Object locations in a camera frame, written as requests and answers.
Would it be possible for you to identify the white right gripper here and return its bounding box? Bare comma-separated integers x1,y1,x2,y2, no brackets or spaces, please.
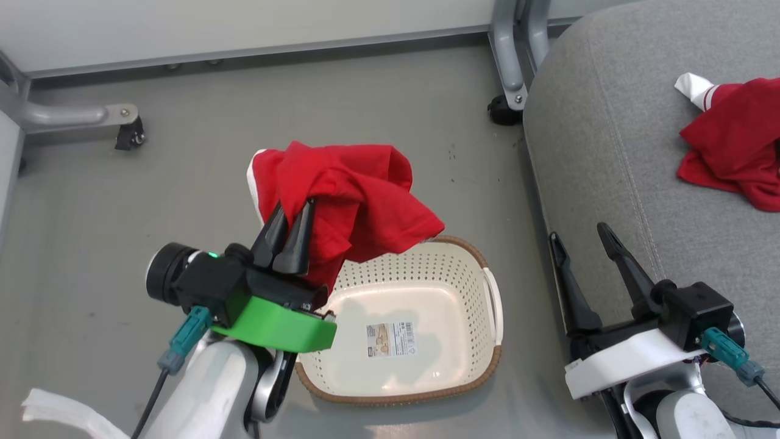
548,222,703,401

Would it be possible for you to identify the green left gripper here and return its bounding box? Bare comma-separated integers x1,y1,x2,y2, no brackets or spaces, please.
211,197,338,354

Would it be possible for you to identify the plain red shirt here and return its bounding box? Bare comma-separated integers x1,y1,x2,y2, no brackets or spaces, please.
246,141,446,294

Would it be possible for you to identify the red shirt white striped cuff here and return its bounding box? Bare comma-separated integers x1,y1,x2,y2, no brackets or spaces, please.
673,72,780,213

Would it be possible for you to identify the grey fabric sofa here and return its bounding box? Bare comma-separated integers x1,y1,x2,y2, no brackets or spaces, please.
522,0,780,427

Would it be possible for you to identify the cream perforated laundry basket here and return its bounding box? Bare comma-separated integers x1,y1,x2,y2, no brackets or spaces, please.
294,235,505,405

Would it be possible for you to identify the paper label sticker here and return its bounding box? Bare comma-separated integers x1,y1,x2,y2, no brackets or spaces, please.
366,321,420,359

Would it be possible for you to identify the round black caster wheel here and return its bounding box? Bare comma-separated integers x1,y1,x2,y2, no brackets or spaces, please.
486,94,524,127

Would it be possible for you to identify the grey partition foot with screw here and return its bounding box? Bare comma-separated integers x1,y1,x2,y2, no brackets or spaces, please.
487,0,528,113

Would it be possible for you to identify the grey partition foot flat plate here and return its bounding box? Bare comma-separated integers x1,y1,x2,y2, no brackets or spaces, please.
0,50,140,134

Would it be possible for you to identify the grey partition foot without caster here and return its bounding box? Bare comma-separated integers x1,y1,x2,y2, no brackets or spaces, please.
526,0,554,69

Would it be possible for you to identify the white fabric strip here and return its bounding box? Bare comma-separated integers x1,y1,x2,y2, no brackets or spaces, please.
22,388,130,439

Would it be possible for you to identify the left teal plug black cable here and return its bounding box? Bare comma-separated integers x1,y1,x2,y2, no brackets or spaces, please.
130,306,212,439

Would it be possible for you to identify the teal plug black cable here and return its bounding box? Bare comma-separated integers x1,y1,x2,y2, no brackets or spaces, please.
130,306,212,439
700,327,780,410

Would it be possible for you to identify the right teal plug black cable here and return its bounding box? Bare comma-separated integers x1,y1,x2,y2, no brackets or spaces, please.
700,327,780,410

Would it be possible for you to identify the black caster wheel with bracket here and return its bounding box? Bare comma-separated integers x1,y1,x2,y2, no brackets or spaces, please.
114,115,147,152

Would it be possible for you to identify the grey partition bottom rail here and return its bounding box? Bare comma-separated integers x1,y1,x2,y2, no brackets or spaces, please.
23,23,495,80

